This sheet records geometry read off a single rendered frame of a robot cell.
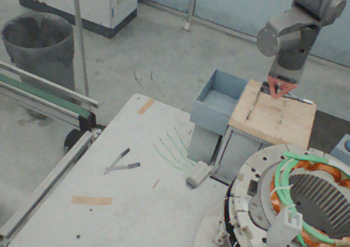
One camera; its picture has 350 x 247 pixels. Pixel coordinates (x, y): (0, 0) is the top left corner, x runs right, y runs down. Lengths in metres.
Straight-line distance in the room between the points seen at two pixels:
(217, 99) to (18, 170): 1.38
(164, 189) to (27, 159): 1.24
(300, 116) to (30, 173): 1.55
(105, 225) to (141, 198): 0.13
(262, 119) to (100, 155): 0.53
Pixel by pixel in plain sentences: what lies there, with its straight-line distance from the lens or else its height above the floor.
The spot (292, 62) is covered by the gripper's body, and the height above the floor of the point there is 1.26.
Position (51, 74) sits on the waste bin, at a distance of 2.03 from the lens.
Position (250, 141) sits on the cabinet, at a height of 1.01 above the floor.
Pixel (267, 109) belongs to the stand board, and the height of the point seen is 1.07.
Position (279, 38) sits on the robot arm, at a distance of 0.63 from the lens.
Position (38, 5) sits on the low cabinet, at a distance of 3.33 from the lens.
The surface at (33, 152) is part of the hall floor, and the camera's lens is 2.11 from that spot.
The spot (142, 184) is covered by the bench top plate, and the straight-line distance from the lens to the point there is 1.00.
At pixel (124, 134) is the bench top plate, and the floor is 0.78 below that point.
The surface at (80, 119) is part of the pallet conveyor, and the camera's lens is 1.23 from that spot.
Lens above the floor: 1.64
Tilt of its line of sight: 46 degrees down
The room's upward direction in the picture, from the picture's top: 10 degrees clockwise
